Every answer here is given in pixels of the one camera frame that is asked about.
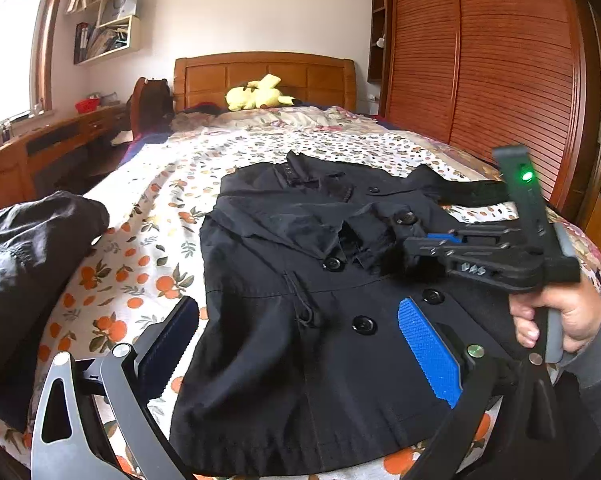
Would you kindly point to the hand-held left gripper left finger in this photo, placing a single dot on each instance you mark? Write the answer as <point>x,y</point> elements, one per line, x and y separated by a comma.
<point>168,345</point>

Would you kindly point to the person's right hand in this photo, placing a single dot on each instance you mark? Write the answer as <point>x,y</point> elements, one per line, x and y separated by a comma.
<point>577,310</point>

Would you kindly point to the window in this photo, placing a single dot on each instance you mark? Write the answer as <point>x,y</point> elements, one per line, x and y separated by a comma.
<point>5,35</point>

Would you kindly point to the wooden headboard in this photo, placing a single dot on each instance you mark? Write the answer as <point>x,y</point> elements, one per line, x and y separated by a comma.
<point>205,77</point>

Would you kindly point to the red bowl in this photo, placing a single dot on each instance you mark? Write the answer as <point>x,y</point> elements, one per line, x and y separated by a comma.
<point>87,106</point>

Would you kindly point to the yellow plush toy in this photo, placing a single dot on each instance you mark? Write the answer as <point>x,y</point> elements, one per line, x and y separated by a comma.
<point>245,96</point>

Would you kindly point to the white paper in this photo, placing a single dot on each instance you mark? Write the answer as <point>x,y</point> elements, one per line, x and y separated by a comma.
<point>123,138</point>

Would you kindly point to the white paper bag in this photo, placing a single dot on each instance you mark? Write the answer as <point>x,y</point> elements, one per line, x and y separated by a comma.
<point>120,7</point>

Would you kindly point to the leaning books and papers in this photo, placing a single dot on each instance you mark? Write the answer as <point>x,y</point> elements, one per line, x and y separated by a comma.
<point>108,40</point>

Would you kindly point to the wooden open shelf unit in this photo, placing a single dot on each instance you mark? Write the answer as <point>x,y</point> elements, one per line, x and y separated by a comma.
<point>375,10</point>

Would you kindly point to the black binders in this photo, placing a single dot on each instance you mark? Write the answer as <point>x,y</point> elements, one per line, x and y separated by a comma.
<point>82,42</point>

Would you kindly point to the person's right forearm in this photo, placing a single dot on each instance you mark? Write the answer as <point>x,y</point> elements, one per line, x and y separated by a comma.
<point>600,375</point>

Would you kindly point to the folded black garment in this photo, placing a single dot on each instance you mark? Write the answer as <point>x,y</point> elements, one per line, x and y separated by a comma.
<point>30,260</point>

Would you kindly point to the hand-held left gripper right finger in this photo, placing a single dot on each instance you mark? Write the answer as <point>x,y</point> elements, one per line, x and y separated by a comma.
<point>430,345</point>

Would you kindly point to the white wall shelf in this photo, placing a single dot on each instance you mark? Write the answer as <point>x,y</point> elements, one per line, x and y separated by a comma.
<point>133,35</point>

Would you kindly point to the floral quilt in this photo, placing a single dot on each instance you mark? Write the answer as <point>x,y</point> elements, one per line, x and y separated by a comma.
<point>290,119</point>

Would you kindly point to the black coat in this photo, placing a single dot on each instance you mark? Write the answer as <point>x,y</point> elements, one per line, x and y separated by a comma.
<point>280,310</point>

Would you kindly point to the dark cloth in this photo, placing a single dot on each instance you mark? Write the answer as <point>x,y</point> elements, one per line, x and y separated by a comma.
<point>205,108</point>

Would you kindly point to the wooden desk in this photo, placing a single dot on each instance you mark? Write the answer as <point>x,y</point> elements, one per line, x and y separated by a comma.
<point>10,175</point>

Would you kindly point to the wooden chair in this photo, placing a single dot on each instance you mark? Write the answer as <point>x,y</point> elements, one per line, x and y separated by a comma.
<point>138,105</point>

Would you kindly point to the bed with orange-print sheet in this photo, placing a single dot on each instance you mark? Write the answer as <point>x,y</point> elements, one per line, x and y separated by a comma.
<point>145,220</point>

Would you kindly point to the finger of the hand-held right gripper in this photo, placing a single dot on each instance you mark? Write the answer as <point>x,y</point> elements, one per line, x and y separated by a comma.
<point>425,247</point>
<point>440,236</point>

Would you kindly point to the wooden louvred wardrobe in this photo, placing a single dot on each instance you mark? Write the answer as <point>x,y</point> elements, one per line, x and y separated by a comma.
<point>505,85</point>

